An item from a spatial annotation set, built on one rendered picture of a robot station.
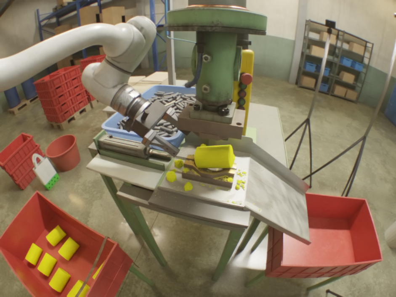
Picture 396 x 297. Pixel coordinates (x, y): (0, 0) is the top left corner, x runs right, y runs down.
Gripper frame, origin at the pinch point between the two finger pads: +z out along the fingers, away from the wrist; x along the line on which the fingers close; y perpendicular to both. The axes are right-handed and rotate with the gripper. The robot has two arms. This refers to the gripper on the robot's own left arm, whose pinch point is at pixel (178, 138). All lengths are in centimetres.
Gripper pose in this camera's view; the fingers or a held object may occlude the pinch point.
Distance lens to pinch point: 56.0
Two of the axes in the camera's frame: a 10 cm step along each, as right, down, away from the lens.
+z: 8.0, 5.8, 1.7
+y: 5.4, -5.5, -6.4
